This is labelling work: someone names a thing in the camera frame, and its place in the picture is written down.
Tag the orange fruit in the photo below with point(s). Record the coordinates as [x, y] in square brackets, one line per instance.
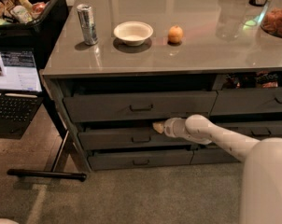
[175, 34]

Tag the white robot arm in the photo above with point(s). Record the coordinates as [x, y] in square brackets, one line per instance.
[261, 195]

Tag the black bin of snacks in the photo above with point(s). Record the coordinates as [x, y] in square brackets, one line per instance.
[34, 24]

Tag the glass jar of snacks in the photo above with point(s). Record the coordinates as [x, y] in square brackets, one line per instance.
[272, 20]

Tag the black laptop stand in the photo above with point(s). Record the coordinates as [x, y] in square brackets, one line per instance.
[55, 159]

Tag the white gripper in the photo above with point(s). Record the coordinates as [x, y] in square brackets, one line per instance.
[169, 129]

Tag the silver drink can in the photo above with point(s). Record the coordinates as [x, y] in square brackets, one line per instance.
[87, 23]

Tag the grey drawer cabinet frame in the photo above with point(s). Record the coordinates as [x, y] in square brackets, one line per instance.
[72, 85]

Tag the chip bags in drawer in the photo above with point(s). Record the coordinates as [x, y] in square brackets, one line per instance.
[261, 80]

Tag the white paper bowl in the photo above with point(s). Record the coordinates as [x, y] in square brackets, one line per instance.
[133, 33]

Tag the black laptop computer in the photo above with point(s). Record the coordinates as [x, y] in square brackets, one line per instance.
[20, 92]

